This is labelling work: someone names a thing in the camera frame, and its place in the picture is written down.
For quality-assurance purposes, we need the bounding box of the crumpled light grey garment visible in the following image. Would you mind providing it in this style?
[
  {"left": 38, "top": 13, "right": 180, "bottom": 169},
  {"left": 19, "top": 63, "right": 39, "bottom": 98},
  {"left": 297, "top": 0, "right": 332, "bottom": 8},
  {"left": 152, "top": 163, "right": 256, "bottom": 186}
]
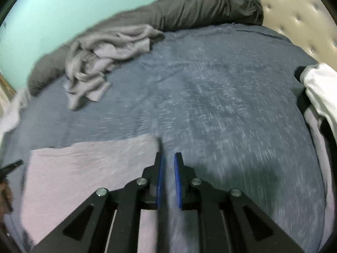
[{"left": 64, "top": 24, "right": 165, "bottom": 110}]

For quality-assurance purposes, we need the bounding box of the black cloth under white cloth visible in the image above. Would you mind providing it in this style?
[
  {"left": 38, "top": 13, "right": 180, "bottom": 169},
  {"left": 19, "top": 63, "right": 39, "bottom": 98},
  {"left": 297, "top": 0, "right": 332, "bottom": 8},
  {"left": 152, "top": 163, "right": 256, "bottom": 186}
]
[{"left": 293, "top": 66, "right": 337, "bottom": 149}]

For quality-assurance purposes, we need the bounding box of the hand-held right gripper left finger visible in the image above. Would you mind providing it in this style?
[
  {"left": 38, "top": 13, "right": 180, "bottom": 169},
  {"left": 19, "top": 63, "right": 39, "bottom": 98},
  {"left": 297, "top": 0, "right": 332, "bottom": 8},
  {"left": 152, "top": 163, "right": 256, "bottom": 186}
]
[{"left": 32, "top": 152, "right": 165, "bottom": 253}]

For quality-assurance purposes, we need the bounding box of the pale grey cloth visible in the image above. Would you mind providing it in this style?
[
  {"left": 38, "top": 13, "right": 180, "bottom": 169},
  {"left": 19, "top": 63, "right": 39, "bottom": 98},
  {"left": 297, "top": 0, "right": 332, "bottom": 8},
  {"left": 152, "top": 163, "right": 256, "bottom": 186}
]
[{"left": 304, "top": 108, "right": 336, "bottom": 252}]

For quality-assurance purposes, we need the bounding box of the wooden frame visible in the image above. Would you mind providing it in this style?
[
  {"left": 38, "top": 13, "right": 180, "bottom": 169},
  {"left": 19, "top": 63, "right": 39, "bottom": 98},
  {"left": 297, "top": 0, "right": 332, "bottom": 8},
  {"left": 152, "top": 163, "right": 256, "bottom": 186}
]
[{"left": 0, "top": 72, "right": 18, "bottom": 97}]

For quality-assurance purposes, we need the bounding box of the person's left hand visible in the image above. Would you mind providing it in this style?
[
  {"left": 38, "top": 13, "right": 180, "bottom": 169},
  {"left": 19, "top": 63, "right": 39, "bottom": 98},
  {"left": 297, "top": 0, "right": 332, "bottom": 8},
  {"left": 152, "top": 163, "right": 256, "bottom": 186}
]
[{"left": 0, "top": 181, "right": 14, "bottom": 213}]

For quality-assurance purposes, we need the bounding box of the grey sweatshirt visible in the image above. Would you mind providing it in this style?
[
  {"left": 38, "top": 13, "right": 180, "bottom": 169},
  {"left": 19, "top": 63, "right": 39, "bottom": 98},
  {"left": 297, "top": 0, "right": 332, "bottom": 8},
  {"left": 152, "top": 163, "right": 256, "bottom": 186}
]
[{"left": 21, "top": 134, "right": 169, "bottom": 253}]

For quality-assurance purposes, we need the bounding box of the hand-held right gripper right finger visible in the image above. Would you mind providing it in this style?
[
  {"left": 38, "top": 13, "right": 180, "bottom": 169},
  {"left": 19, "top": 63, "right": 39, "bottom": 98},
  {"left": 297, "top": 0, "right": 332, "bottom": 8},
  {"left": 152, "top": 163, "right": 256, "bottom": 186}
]
[{"left": 174, "top": 152, "right": 305, "bottom": 253}]

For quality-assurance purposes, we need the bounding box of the bed with blue cover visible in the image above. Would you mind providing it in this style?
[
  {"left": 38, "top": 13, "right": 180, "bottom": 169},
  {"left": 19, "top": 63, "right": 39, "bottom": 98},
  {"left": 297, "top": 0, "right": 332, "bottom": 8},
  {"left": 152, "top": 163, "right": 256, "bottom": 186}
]
[{"left": 0, "top": 22, "right": 327, "bottom": 253}]

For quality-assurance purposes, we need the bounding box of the dark grey rolled duvet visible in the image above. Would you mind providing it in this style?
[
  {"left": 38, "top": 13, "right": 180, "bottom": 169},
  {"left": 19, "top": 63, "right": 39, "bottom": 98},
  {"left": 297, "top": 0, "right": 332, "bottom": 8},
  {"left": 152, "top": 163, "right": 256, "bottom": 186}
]
[{"left": 28, "top": 0, "right": 265, "bottom": 97}]

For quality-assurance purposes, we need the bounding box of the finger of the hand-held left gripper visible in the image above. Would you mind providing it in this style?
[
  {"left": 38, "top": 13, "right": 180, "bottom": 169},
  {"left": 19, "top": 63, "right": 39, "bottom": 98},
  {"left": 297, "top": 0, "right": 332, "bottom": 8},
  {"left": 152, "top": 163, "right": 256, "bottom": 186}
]
[{"left": 0, "top": 159, "right": 24, "bottom": 180}]

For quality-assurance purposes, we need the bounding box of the cream tufted headboard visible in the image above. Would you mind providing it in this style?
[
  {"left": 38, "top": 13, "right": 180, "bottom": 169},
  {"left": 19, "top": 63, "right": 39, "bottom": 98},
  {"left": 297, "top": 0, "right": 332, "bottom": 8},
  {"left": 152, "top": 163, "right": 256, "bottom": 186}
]
[{"left": 237, "top": 0, "right": 337, "bottom": 72}]

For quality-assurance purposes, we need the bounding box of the pale grey bed sheet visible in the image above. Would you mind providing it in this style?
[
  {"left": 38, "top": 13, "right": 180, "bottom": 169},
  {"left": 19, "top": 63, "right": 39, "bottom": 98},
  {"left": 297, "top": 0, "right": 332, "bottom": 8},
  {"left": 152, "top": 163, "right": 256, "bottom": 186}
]
[{"left": 0, "top": 88, "right": 32, "bottom": 135}]

